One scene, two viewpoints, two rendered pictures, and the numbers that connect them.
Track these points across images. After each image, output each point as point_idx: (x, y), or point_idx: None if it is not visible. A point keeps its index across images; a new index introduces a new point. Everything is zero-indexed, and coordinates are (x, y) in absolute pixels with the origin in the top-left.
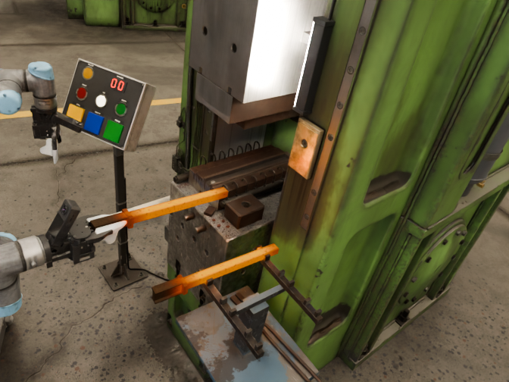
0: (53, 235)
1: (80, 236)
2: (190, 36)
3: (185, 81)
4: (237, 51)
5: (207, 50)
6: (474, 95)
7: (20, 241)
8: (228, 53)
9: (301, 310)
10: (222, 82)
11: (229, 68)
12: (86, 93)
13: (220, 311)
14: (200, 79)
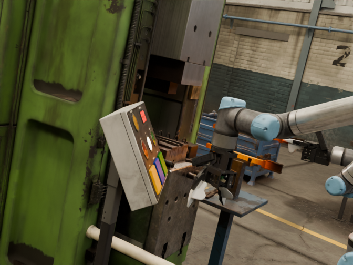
0: (326, 143)
1: (314, 142)
2: (131, 42)
3: (111, 92)
4: (211, 35)
5: (195, 41)
6: None
7: (343, 148)
8: (206, 38)
9: None
10: (200, 60)
11: (206, 48)
12: (145, 145)
13: (220, 202)
14: (187, 66)
